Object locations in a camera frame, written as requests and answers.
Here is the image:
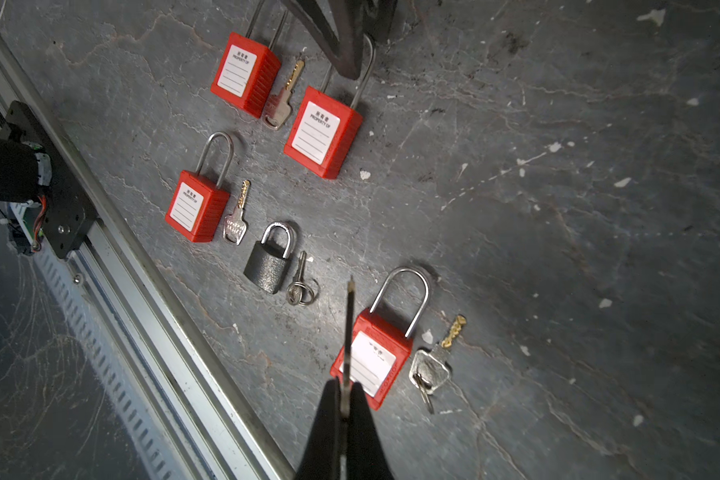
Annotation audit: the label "red padlock long shackle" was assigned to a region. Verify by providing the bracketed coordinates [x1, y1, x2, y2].
[284, 33, 376, 180]

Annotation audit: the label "keys beside front red padlock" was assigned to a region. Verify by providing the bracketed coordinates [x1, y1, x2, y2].
[409, 314, 467, 415]

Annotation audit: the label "silver keys on black padlock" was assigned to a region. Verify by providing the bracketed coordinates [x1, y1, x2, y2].
[286, 251, 320, 306]

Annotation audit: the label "brass key beside padlock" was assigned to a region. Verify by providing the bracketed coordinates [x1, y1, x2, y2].
[262, 59, 305, 131]
[223, 180, 251, 245]

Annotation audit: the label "red padlock front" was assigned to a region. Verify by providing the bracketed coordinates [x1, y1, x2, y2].
[330, 266, 431, 410]

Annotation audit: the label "aluminium front rail frame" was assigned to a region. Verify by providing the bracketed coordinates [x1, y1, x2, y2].
[0, 36, 293, 479]

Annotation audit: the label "brass key beside middle padlock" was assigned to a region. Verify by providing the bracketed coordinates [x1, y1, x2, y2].
[223, 180, 251, 245]

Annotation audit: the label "small black padlock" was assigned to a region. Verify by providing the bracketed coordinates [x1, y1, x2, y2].
[243, 221, 297, 294]

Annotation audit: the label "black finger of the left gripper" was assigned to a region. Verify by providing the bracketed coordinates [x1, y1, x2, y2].
[281, 0, 365, 80]
[365, 0, 398, 43]

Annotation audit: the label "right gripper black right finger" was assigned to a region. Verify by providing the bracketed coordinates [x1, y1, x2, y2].
[346, 382, 394, 480]

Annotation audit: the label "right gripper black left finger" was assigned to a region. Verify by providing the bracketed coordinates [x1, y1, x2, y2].
[294, 379, 342, 480]

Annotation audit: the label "brass key beside rear padlock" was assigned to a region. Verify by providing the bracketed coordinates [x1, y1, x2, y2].
[262, 59, 305, 131]

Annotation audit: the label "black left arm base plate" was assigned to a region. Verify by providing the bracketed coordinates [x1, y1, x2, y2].
[0, 100, 98, 260]

